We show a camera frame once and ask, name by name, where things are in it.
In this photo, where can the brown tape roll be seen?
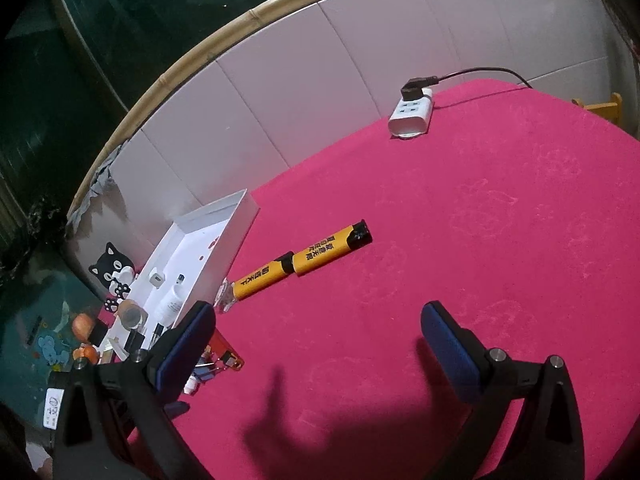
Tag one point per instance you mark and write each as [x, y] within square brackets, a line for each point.
[131, 315]

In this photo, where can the black white cat figure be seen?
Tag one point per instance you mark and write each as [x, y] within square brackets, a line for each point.
[116, 273]

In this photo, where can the white plastic bottle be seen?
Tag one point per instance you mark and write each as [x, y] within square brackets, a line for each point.
[170, 305]

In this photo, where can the black plug with cable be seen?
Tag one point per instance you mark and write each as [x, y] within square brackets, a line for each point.
[413, 88]

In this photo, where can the white cardboard tray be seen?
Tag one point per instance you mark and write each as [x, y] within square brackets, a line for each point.
[201, 245]

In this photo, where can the red stick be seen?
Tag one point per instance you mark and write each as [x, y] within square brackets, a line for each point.
[223, 355]

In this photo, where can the grey cloth on rail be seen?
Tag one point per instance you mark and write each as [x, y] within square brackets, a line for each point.
[99, 180]

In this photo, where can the yellow black tube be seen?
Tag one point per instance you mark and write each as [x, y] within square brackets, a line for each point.
[331, 248]
[231, 292]

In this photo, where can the small white cube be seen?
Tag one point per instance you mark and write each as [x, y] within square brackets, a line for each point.
[156, 278]

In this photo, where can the yellow wooden chair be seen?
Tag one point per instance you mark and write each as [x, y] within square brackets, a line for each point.
[611, 110]

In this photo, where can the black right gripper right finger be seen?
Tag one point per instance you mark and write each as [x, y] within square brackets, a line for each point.
[547, 441]

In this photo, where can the pink table cloth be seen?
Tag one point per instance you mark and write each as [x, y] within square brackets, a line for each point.
[517, 211]

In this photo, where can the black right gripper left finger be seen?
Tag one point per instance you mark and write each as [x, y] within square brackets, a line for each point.
[113, 423]

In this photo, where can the white power adapter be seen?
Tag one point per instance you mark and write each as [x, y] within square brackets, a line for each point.
[412, 118]

